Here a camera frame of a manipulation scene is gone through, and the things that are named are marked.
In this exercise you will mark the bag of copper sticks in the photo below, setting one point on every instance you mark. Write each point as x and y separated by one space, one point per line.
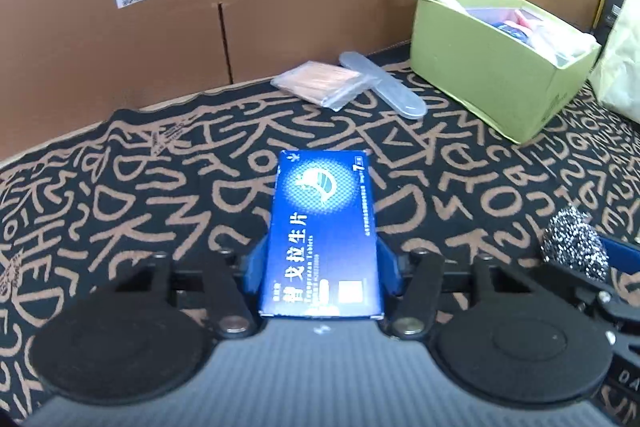
320 82

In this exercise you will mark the pale green plastic bag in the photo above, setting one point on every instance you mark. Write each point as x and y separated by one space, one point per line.
622 67

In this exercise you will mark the clear plastic oblong case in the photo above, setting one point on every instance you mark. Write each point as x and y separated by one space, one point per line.
385 84

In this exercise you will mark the black yellow package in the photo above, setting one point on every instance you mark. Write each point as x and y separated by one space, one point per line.
611 2

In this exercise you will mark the black letter printed blanket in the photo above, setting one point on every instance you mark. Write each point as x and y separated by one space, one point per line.
150 187

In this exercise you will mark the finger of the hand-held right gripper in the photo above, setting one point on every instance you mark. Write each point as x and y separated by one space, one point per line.
622 253
565 279

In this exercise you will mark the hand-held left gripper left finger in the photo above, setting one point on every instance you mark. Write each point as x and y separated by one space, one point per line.
253 264

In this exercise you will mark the steel wool scrubber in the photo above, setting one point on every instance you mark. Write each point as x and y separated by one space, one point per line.
575 241

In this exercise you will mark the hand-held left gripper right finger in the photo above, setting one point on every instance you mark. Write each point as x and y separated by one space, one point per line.
388 263

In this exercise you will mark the light green cardboard box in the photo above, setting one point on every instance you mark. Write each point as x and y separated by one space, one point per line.
480 72

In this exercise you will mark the pink white sock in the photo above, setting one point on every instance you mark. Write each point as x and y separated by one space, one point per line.
525 21

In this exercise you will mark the blue medicine box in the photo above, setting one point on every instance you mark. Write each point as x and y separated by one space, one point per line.
322 237

